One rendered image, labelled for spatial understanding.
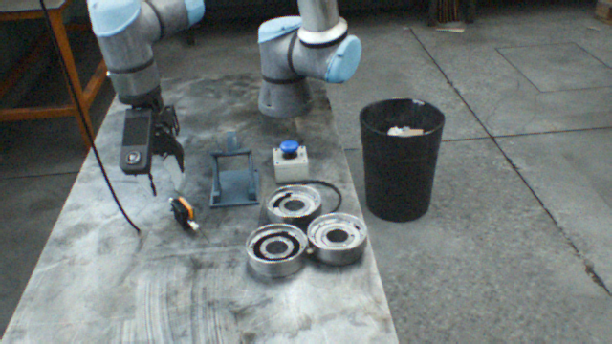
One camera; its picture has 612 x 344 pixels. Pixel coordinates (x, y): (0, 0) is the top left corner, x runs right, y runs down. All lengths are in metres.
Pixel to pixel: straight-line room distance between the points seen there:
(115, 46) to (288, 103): 0.64
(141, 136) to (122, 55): 0.13
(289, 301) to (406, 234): 1.46
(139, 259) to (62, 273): 0.13
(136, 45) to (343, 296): 0.51
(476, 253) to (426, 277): 0.25
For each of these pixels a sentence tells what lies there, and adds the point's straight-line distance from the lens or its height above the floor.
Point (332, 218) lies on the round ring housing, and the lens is 1.05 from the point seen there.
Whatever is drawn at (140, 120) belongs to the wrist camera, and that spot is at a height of 1.05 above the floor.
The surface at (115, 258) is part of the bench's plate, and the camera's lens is 1.10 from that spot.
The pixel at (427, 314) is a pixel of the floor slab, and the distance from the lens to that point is 2.04.
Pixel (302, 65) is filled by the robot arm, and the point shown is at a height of 0.95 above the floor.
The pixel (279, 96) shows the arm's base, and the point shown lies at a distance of 1.47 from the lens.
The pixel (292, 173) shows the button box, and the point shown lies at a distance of 1.20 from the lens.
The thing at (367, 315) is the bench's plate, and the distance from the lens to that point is 0.92.
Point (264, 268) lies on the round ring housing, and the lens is 0.97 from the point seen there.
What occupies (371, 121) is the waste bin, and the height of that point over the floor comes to 0.36.
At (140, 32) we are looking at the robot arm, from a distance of 0.94.
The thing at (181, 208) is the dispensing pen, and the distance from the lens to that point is 1.11.
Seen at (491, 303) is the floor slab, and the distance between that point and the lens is 2.12.
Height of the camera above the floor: 1.47
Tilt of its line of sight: 32 degrees down
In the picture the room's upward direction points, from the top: 3 degrees counter-clockwise
